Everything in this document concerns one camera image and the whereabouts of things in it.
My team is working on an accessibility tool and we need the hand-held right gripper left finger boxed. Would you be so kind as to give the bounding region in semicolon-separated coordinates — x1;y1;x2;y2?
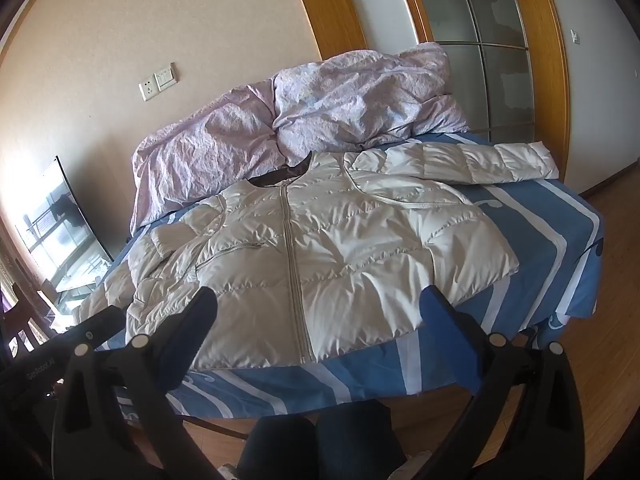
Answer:
52;286;221;480

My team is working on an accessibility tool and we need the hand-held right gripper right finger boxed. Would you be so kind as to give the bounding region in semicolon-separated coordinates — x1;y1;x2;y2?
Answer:
395;285;587;480

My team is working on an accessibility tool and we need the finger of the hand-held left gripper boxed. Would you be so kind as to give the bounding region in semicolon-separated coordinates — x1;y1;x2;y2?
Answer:
47;305;127;357

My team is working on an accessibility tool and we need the white down jacket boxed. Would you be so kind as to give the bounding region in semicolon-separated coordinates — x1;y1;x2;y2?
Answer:
72;140;560;372

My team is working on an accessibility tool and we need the glass television stand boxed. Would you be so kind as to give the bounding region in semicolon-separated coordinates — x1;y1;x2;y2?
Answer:
42;259;108;322

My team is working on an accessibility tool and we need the dark wooden chair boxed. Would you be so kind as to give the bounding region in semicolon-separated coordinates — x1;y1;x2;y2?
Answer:
0;282;51;361

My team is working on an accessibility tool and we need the flat screen television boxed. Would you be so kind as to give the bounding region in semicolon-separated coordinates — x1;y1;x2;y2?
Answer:
15;156;115;293

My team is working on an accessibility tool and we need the blue white striped bed sheet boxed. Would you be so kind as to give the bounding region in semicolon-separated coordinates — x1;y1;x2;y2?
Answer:
92;132;606;418

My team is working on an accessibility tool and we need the person's right leg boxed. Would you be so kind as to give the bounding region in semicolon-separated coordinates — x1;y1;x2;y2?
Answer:
314;400;408;480

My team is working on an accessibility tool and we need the person's leg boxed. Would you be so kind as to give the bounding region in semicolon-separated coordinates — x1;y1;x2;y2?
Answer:
237;410;318;480
314;400;408;480

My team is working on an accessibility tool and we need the person's left leg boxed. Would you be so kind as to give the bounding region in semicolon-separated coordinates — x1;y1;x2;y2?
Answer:
237;410;318;480

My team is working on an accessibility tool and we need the pink crumpled quilt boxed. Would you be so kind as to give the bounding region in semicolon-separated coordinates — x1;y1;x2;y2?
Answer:
131;42;471;235

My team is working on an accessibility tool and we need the frosted glass door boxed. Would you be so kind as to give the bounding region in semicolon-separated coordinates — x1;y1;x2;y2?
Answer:
404;0;537;135

